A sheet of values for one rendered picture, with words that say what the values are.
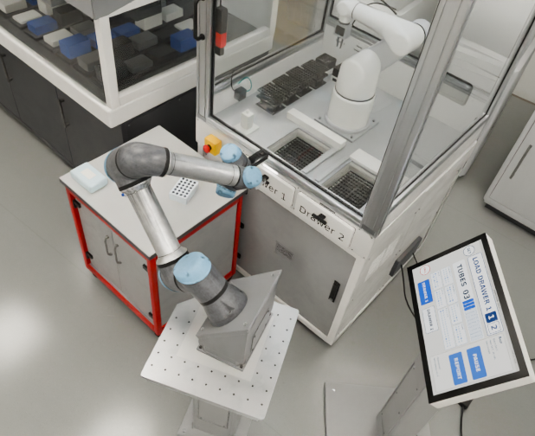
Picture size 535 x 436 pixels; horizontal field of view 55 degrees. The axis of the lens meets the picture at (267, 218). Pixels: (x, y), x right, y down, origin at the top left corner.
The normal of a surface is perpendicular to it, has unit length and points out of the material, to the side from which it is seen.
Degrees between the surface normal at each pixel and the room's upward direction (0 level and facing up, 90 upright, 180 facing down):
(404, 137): 90
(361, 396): 5
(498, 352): 50
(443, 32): 90
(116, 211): 0
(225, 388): 0
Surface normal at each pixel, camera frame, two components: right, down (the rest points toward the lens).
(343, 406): 0.06, -0.67
